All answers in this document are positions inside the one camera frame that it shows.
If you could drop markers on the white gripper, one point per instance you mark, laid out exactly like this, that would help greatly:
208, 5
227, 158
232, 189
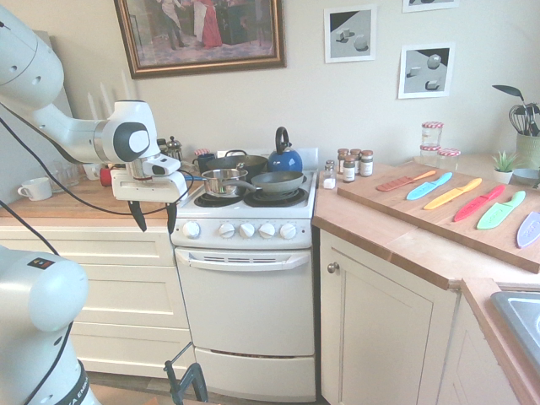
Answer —
147, 190

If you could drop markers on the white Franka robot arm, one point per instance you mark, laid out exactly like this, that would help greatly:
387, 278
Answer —
38, 131

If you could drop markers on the white stove knob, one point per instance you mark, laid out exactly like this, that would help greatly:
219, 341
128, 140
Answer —
246, 230
191, 229
226, 230
266, 230
287, 230

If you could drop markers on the red mug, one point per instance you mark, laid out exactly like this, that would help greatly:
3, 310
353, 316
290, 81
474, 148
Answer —
105, 176

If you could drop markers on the french press coffee maker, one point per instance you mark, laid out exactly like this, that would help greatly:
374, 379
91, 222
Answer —
174, 149

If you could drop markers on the steel saucepan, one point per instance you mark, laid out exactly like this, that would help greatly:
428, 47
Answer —
219, 183

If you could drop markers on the dark blue mug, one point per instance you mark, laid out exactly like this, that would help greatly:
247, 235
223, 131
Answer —
204, 162

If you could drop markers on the cream drawer cabinet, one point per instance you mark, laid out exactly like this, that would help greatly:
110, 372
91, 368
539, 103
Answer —
126, 291

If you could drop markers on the jam jar checkered lid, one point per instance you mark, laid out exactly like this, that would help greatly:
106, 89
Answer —
202, 152

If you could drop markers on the white electric stove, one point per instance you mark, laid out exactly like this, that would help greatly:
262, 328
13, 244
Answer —
249, 223

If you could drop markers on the clear drinking glasses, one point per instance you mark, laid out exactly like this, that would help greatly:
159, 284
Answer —
67, 177

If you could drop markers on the white mug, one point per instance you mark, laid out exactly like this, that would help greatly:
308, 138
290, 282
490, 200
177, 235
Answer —
38, 188

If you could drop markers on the white candle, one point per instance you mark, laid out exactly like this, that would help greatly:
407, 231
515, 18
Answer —
90, 105
104, 99

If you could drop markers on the grey frying pan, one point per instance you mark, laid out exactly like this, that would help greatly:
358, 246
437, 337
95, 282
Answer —
280, 180

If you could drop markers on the black clamp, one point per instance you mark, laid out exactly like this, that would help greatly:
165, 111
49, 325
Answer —
190, 381

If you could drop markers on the glass salt shaker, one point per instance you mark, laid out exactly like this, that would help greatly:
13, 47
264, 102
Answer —
329, 177

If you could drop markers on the metal cabinet knob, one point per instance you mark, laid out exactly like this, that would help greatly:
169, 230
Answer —
333, 267

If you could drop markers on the white stove bottom drawer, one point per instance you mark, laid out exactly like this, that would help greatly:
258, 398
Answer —
257, 373

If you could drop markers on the gold framed painting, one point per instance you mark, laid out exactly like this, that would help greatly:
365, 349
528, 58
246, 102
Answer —
198, 34

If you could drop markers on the brown lid spice jar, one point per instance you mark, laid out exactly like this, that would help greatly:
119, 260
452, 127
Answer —
349, 171
366, 165
355, 154
342, 158

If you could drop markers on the orange sheathed knife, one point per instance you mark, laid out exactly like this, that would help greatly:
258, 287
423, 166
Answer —
398, 183

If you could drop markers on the cream cabinet door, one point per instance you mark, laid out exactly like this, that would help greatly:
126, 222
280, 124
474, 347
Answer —
379, 329

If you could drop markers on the wooden cutting board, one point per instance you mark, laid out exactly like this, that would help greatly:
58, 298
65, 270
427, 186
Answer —
422, 211

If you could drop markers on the grey print with cube shapes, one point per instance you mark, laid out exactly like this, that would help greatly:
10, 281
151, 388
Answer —
350, 34

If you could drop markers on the blue sheathed knife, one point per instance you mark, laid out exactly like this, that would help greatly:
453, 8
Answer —
426, 189

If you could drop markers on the small glass jar checkered lid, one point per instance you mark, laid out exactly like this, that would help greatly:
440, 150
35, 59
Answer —
429, 156
448, 159

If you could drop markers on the tall glass jar checkered lid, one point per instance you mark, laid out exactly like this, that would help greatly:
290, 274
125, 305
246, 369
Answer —
432, 135

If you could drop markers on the yellow sheathed knife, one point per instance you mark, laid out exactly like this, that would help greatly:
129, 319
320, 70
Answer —
449, 197

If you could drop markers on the grey print with sphere shapes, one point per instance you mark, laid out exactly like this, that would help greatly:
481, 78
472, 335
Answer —
426, 71

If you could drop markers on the red sheathed knife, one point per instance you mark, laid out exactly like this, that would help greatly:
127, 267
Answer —
476, 205

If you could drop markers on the green sheathed knife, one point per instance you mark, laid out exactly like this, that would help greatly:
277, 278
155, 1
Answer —
498, 214

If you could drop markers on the small plant white pot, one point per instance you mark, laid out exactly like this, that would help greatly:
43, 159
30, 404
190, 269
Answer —
503, 173

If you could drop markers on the purple sheathed knife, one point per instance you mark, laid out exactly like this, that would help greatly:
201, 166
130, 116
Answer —
529, 232

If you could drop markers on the metal whisk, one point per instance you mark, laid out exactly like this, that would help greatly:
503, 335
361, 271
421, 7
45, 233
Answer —
518, 116

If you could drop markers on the green utensil holder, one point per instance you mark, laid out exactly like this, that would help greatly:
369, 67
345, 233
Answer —
528, 151

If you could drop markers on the steel sink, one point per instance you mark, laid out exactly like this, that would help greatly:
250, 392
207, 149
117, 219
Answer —
521, 316

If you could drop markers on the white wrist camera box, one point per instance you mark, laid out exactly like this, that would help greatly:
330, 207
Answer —
162, 165

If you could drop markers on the grey print cut by frame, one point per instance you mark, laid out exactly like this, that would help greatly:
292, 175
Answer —
430, 4

